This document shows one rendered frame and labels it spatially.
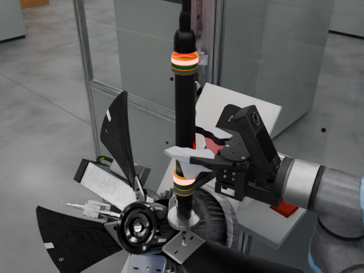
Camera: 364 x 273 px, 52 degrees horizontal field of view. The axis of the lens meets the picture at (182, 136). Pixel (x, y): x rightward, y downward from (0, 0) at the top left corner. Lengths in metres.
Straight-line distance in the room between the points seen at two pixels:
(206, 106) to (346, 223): 0.66
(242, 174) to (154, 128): 1.29
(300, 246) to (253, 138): 1.15
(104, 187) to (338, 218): 0.74
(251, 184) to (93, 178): 0.65
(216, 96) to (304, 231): 0.76
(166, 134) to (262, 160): 1.25
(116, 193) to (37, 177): 2.07
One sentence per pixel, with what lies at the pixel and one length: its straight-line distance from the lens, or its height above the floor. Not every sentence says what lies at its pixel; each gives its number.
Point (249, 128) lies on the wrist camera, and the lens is 0.59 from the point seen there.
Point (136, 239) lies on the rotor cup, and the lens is 0.87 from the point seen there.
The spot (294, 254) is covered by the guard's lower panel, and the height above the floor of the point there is 0.55.
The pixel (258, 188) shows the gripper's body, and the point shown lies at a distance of 0.65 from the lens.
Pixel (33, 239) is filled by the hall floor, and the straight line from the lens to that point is 2.67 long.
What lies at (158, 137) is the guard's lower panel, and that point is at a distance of 1.88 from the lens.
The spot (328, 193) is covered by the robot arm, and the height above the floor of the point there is 1.48.
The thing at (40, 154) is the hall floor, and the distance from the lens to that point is 3.43.
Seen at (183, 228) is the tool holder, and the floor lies 1.28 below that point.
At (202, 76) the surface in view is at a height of 1.35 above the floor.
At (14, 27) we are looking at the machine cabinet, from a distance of 6.56.
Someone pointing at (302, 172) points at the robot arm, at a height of 1.49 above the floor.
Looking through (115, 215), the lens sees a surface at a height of 1.10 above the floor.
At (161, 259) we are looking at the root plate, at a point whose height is 1.12.
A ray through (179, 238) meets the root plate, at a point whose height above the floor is 1.19.
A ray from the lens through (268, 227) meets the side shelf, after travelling 1.40.
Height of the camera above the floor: 1.84
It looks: 32 degrees down
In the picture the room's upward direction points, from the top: straight up
